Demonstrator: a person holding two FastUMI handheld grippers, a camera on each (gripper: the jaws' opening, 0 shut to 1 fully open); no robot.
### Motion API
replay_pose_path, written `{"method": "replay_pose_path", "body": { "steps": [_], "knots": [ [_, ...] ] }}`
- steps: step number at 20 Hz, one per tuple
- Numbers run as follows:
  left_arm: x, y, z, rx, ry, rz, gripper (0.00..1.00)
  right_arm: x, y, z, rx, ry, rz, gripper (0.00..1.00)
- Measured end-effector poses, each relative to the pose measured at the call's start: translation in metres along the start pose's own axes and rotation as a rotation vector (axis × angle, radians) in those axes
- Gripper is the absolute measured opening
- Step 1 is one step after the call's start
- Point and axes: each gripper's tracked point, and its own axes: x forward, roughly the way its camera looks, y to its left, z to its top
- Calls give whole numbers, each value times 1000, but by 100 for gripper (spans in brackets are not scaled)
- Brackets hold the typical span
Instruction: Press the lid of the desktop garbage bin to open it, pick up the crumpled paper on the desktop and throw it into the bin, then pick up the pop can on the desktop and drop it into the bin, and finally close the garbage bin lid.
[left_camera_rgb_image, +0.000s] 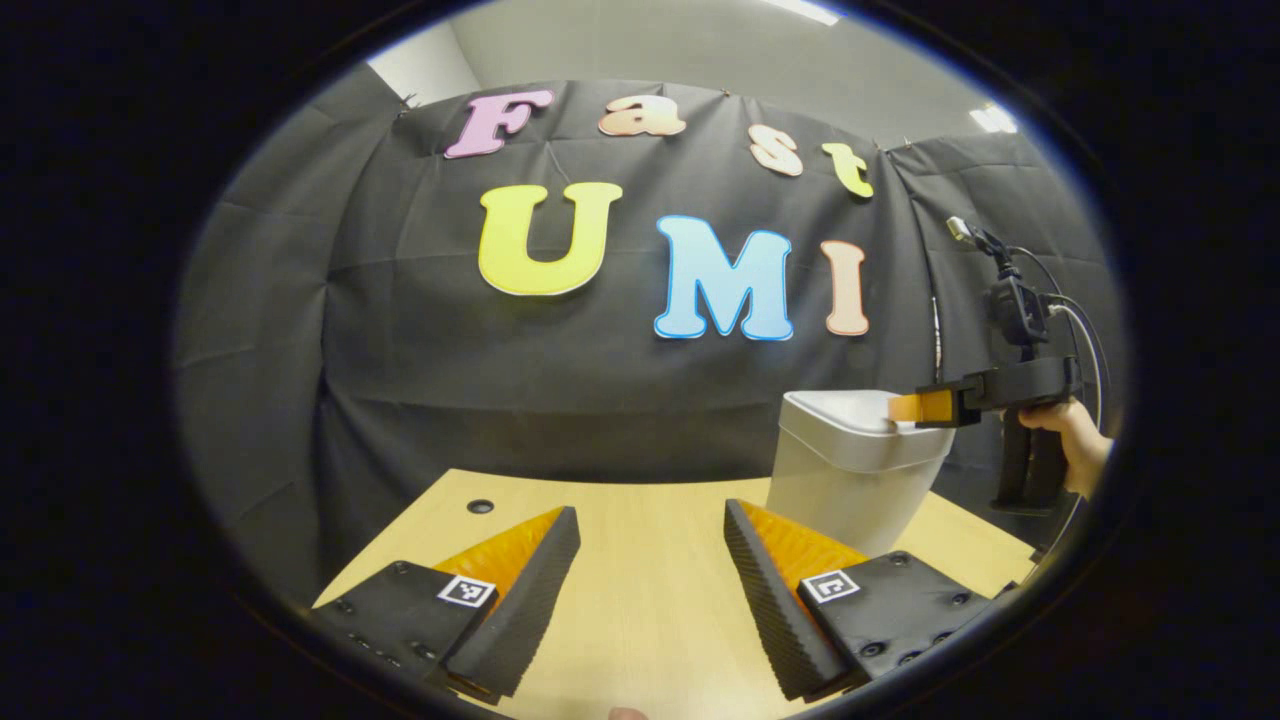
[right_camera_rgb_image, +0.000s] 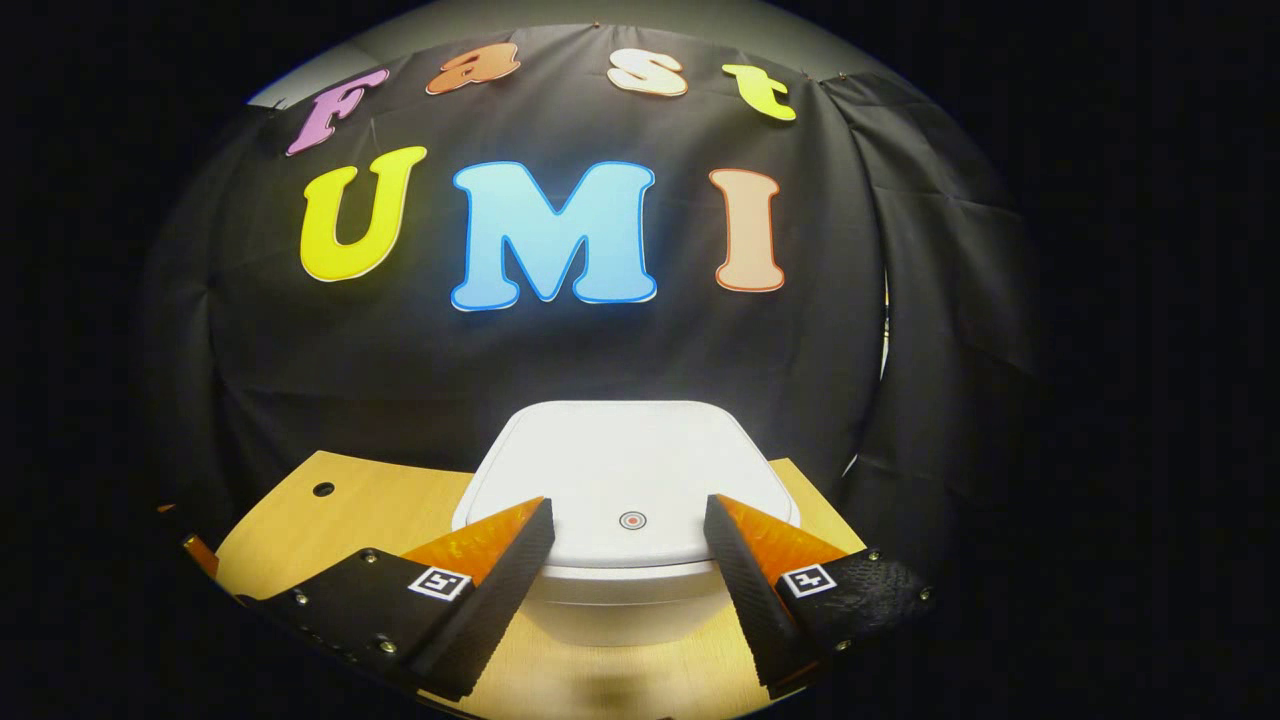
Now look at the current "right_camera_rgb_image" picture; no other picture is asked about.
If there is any black backdrop cloth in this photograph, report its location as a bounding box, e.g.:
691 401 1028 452
140 22 1041 561

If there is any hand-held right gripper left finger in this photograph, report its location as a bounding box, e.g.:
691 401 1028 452
235 496 557 703

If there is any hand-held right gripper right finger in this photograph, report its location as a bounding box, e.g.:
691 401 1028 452
703 493 938 701

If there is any wooden desktop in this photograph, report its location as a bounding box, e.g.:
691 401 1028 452
215 450 869 720

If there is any white desktop garbage bin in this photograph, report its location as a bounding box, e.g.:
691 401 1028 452
452 400 801 648

